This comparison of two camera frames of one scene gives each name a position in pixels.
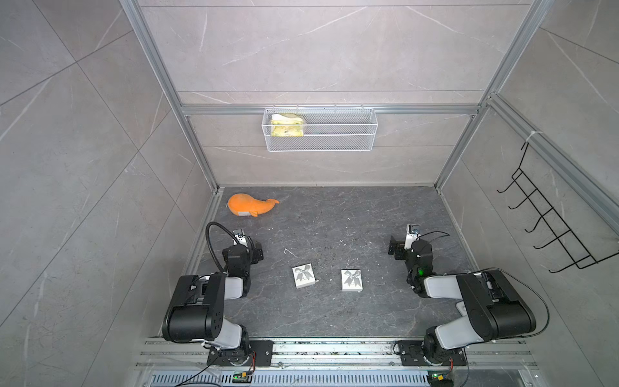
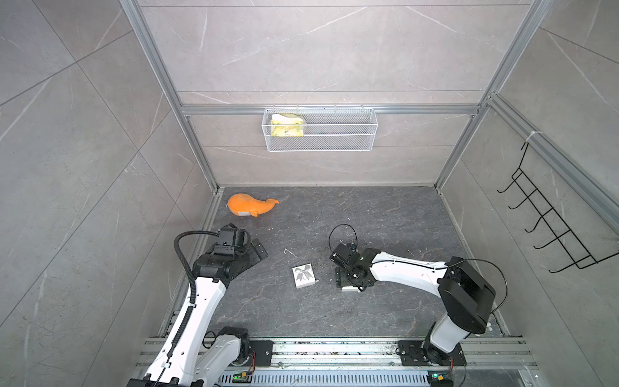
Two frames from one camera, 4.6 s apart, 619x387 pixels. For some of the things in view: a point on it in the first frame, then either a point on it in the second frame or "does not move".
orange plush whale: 244,205 does not move
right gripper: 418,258 → 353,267
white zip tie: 531,133 does not move
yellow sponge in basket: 286,125 does not move
